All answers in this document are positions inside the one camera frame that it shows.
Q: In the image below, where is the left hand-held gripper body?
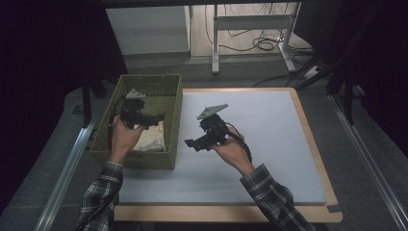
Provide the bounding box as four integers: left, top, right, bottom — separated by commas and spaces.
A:
120, 89, 149, 130

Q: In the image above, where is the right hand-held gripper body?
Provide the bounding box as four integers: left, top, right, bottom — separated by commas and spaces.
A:
196, 103, 231, 149

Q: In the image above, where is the cream egg print cloth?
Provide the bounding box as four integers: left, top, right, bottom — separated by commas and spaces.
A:
132, 120, 166, 153

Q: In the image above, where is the green woven plastic basket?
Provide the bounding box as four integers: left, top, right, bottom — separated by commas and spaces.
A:
89, 74, 184, 170

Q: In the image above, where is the person's left hand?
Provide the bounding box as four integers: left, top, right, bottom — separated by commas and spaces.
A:
108, 116, 146, 165

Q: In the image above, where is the person's right hand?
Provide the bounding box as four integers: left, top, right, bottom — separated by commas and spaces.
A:
211, 125, 256, 177

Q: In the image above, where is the black metal stand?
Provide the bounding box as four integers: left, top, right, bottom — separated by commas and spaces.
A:
344, 78, 356, 126
81, 74, 94, 128

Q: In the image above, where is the white table board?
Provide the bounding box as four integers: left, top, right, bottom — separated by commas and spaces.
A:
117, 90, 328, 207

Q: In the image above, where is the white cabinet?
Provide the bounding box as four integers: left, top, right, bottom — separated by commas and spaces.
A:
105, 5, 192, 56

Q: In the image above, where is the dark curtain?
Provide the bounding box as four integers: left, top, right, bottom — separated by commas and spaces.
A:
0, 0, 129, 215
293, 0, 408, 158

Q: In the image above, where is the white power strip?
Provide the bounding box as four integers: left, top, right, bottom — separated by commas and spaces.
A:
302, 65, 320, 81

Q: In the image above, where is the black tape piece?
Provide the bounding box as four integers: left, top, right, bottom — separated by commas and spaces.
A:
326, 204, 350, 214

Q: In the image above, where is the right hand-held gripper black cable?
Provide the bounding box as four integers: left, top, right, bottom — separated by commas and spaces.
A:
223, 121, 253, 164

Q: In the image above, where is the aluminium rail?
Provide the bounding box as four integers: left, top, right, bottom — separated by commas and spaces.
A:
33, 116, 98, 231
329, 94, 408, 231

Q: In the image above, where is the bundle of black floor cables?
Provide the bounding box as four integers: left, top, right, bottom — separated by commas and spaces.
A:
204, 2, 317, 89

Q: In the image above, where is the white metal desk frame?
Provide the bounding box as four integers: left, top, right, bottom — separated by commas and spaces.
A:
211, 2, 298, 76

